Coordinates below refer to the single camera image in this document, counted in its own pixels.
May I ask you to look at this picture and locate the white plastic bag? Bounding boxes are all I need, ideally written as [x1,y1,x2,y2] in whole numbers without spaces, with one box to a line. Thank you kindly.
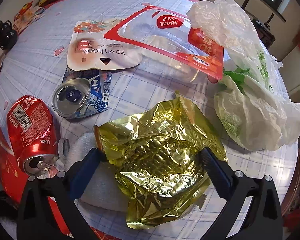
[187,0,300,151]

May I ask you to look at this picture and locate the red clear peanut bag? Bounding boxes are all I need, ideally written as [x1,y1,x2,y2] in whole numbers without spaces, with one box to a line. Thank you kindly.
[104,5,224,83]

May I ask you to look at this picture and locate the black gourd ornament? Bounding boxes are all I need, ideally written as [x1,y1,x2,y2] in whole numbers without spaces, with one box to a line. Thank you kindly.
[0,19,18,51]

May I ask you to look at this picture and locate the gold foil wrapper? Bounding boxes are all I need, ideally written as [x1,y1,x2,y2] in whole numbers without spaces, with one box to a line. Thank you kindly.
[94,96,226,230]

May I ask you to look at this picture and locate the crushed blue silver can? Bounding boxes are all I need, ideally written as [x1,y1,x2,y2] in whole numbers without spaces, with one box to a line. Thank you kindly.
[52,67,112,119]

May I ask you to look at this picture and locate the crushed red cola can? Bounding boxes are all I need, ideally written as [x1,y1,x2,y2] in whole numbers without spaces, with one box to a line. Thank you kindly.
[7,95,58,177]

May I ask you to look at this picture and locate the white foam net sleeve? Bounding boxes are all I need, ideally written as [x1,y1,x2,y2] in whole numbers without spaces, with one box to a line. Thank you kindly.
[64,132,128,212]

